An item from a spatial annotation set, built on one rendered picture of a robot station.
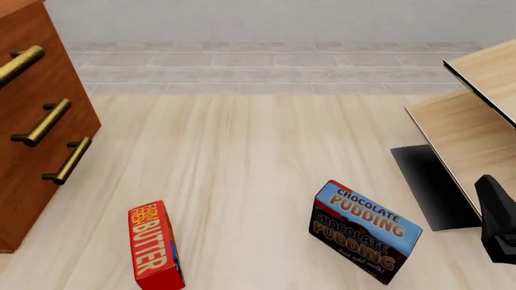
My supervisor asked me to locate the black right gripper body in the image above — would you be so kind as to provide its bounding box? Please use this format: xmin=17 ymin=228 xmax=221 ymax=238
xmin=481 ymin=232 xmax=516 ymax=266

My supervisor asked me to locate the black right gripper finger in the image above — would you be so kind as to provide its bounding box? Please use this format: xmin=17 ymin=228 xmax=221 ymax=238
xmin=474 ymin=174 xmax=516 ymax=239

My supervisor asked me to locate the pale wooden cabinet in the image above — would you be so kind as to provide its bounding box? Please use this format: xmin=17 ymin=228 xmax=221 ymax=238
xmin=404 ymin=88 xmax=516 ymax=219

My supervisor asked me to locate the brown wooden cabinet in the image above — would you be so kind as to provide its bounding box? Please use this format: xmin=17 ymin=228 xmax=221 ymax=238
xmin=0 ymin=0 xmax=102 ymax=254

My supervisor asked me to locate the blue brown chocolate pudding box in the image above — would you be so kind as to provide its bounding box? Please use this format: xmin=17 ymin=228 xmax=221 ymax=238
xmin=308 ymin=179 xmax=423 ymax=286

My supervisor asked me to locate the pale wooden board black edge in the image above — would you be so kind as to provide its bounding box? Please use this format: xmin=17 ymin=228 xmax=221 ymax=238
xmin=442 ymin=39 xmax=516 ymax=128

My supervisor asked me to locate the red butter box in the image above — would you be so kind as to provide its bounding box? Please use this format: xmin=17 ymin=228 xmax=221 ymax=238
xmin=127 ymin=199 xmax=186 ymax=290

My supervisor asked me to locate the long brass drawer handle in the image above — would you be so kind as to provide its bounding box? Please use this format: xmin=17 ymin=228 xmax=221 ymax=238
xmin=41 ymin=136 xmax=93 ymax=186
xmin=0 ymin=44 xmax=46 ymax=89
xmin=10 ymin=97 xmax=73 ymax=148

